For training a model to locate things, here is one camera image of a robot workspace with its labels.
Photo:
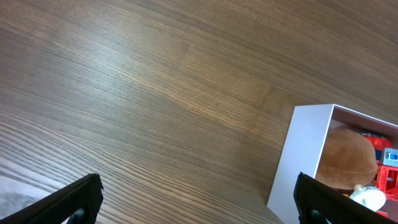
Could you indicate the white square cardboard box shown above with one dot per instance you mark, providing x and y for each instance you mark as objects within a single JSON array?
[{"x": 304, "y": 145}]

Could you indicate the red toy fire truck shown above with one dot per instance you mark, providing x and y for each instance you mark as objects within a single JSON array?
[{"x": 386, "y": 176}]

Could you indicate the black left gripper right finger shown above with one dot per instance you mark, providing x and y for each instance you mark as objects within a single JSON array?
[{"x": 319, "y": 204}]

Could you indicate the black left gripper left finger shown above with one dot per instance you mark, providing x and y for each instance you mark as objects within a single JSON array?
[{"x": 78, "y": 202}]

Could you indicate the brown plush toy with carrot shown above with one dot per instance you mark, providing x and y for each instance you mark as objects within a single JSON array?
[{"x": 347, "y": 159}]

